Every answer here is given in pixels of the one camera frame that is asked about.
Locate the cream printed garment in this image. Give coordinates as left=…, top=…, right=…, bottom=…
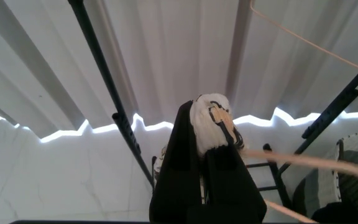
left=153, top=92, right=246, bottom=205

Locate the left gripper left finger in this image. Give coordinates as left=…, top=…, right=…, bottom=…
left=149, top=100, right=205, bottom=222

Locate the black clothes rack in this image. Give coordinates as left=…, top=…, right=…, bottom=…
left=68, top=0, right=358, bottom=209

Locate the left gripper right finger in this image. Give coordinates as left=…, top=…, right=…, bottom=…
left=205, top=144, right=267, bottom=222

